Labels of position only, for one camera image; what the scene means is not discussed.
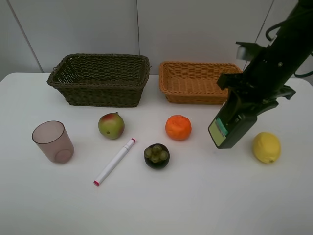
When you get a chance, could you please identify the dark green pump bottle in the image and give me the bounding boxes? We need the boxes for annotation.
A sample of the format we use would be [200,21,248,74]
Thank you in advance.
[208,101,257,149]

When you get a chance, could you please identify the orange tangerine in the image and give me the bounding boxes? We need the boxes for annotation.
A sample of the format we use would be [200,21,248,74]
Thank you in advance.
[165,115,192,141]

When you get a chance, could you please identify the green red mango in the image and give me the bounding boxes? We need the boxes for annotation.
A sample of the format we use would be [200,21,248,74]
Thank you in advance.
[98,112,125,140]

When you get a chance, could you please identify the yellow lemon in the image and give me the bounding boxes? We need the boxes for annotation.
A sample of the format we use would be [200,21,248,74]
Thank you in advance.
[252,132,281,164]

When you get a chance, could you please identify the dark purple mangosteen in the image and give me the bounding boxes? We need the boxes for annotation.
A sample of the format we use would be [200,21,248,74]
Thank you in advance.
[144,143,170,169]

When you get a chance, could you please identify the white marker pink caps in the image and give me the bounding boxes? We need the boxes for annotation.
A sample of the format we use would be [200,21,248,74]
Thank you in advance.
[93,138,136,187]

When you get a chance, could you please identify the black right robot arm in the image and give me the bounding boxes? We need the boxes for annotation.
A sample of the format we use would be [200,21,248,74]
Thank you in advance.
[217,0,313,123]

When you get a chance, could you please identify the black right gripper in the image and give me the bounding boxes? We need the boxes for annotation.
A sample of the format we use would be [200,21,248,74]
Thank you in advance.
[217,42,313,122]

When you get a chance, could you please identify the translucent pink plastic cup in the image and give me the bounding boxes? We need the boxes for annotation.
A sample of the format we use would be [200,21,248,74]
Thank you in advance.
[32,120,74,164]

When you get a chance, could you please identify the orange wicker basket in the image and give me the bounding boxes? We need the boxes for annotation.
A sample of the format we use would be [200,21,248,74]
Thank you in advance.
[159,61,242,105]

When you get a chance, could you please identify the dark brown wicker basket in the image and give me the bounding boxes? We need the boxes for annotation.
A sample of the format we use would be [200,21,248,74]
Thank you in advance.
[47,53,150,108]

